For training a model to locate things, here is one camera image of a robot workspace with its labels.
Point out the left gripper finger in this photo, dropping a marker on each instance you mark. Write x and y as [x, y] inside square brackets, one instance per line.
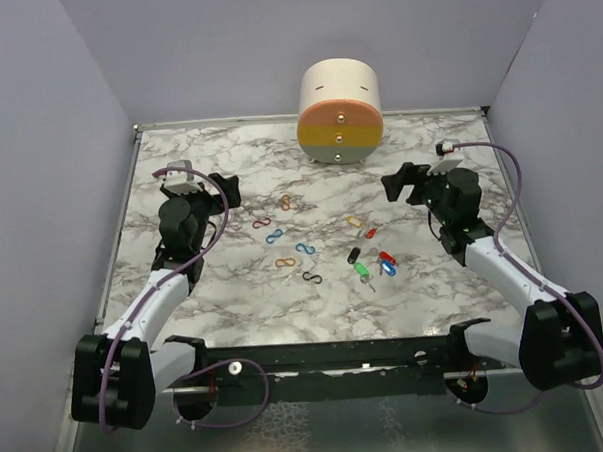
[220, 181]
[232, 191]

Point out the black carabiner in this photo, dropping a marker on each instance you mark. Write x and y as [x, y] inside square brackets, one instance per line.
[314, 278]

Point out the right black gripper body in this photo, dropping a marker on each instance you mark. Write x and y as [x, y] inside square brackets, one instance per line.
[431, 194]

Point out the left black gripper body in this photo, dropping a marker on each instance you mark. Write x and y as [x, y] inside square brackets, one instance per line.
[202, 204]

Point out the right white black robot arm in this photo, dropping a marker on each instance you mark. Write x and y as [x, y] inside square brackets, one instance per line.
[560, 341]

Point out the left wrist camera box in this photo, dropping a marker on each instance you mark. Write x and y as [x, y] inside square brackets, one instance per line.
[180, 181]

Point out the black tag key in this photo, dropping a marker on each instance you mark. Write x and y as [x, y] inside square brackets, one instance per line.
[353, 255]

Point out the gold carabiner far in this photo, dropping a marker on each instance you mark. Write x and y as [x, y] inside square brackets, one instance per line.
[285, 202]

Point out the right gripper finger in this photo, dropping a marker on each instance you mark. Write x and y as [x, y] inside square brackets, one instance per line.
[393, 184]
[414, 172]

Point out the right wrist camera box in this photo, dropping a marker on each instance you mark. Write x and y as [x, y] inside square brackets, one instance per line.
[449, 157]

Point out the blue tag key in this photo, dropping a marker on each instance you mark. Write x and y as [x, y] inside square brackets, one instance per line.
[386, 267]

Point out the blue carabiner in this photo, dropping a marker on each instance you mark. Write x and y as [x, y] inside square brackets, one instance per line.
[274, 236]
[301, 247]

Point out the black mounting rail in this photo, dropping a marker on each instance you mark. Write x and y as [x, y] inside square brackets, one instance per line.
[321, 371]

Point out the yellow tag key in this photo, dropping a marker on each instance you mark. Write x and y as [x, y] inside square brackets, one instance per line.
[353, 221]

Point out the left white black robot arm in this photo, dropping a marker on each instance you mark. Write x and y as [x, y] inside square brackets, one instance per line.
[117, 375]

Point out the red carabiner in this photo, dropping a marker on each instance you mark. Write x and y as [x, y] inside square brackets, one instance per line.
[260, 223]

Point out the small red tag key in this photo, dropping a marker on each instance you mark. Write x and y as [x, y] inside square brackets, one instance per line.
[367, 233]

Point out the orange carabiner near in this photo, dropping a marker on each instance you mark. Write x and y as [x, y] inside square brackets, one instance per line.
[285, 262]

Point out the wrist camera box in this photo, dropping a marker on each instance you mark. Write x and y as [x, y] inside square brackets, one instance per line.
[449, 157]
[180, 181]

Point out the round three-drawer storage box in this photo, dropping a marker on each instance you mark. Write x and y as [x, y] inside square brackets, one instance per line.
[340, 119]

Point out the green tag key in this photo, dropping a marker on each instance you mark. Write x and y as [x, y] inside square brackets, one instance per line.
[364, 274]

